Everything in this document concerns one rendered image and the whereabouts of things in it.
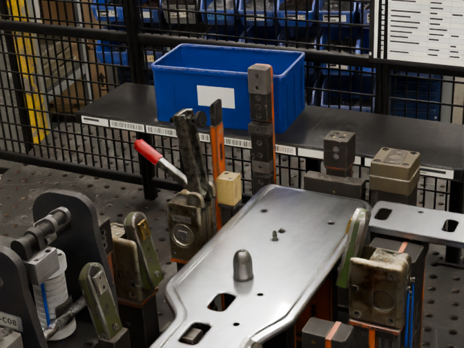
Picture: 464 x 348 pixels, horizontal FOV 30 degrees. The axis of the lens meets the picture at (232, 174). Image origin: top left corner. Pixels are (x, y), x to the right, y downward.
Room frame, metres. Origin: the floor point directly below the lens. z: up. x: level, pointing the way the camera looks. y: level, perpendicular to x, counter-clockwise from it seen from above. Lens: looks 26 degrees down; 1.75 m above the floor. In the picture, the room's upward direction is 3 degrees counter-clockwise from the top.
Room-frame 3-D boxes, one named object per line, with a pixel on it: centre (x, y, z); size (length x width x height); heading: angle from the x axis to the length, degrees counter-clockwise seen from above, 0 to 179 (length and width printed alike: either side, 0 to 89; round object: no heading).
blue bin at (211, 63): (1.82, -0.01, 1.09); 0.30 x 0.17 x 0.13; 67
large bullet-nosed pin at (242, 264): (1.18, -0.01, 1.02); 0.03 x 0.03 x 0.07
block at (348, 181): (1.52, -0.20, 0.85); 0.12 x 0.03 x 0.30; 62
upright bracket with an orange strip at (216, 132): (1.46, 0.02, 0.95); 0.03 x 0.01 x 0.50; 152
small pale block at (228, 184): (1.42, 0.01, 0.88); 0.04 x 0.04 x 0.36; 62
